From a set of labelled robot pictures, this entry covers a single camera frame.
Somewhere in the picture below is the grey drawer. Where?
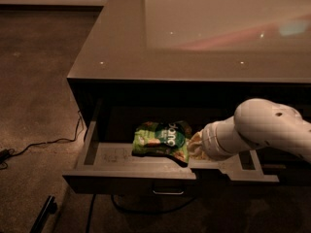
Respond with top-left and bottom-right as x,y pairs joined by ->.
63,101 -> 279,196

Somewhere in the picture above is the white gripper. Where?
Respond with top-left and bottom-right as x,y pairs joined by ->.
188,123 -> 231,161

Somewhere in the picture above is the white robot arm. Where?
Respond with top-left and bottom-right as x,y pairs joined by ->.
188,98 -> 311,162

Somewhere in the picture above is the thin black power cable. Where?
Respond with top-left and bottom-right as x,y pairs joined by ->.
6,111 -> 84,158

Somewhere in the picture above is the grey drawer cabinet counter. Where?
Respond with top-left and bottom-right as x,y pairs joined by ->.
68,0 -> 311,185

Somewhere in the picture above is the black power adapter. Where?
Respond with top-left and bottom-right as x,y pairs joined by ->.
0,150 -> 10,162

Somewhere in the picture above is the green snack bag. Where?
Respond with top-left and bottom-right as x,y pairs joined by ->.
132,121 -> 191,167

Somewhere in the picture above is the black metal bar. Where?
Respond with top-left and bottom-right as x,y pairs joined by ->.
29,195 -> 57,233

